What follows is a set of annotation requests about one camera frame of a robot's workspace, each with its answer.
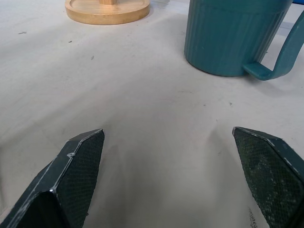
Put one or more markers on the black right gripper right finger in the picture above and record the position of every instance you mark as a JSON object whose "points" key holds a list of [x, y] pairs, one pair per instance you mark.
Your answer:
{"points": [[273, 175]]}

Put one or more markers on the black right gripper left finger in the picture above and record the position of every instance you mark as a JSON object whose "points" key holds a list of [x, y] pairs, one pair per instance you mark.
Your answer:
{"points": [[64, 180]]}

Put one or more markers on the round wooden stand base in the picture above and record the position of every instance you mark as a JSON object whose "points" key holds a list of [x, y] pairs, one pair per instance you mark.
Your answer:
{"points": [[107, 13]]}

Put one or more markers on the teal ribbed plastic mug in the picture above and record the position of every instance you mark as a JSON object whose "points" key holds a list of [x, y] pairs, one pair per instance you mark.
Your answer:
{"points": [[225, 40]]}

